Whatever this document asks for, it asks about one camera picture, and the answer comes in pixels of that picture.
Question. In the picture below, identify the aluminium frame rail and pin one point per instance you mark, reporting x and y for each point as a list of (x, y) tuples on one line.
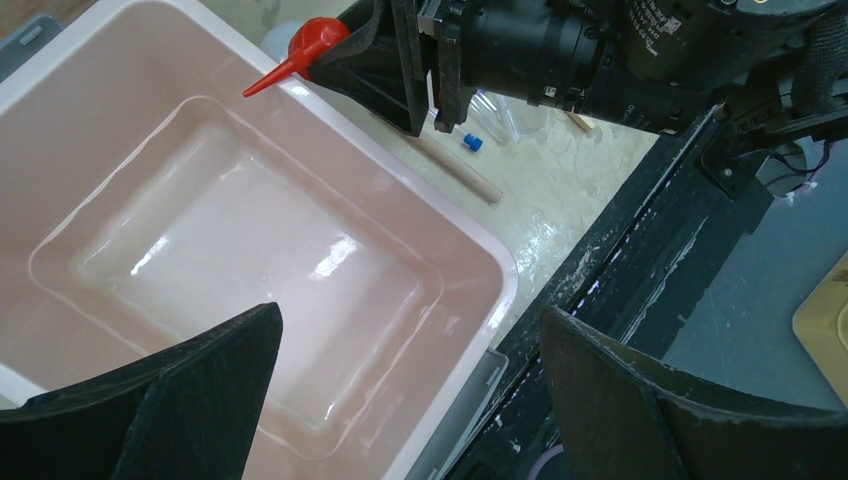
[(704, 264)]

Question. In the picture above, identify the red capped wash bottle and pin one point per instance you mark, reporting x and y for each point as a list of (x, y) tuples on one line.
[(314, 38)]

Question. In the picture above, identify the thin wooden stick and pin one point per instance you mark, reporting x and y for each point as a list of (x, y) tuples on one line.
[(586, 124)]

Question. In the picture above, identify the grey bin latch handle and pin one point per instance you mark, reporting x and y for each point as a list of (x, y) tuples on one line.
[(464, 411)]

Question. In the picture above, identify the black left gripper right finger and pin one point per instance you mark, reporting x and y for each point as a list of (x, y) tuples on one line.
[(623, 414)]

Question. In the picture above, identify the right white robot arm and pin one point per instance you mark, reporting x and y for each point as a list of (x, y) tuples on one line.
[(649, 65)]

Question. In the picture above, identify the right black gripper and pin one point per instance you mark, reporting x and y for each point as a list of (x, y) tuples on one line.
[(541, 52)]

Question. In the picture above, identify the pink plastic bin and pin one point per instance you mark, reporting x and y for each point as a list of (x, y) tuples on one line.
[(145, 200)]

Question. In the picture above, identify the thick wooden dowel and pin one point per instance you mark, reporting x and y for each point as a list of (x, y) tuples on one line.
[(458, 168)]

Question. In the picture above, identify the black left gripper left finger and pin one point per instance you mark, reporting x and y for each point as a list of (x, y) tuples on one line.
[(187, 412)]

